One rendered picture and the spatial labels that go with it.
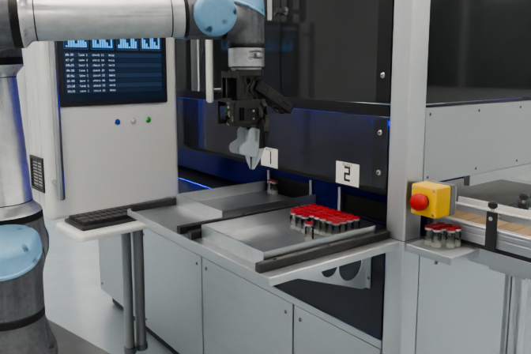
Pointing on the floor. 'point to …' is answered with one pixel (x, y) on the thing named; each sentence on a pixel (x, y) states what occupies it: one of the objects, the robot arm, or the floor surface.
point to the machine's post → (406, 147)
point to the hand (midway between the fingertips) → (254, 163)
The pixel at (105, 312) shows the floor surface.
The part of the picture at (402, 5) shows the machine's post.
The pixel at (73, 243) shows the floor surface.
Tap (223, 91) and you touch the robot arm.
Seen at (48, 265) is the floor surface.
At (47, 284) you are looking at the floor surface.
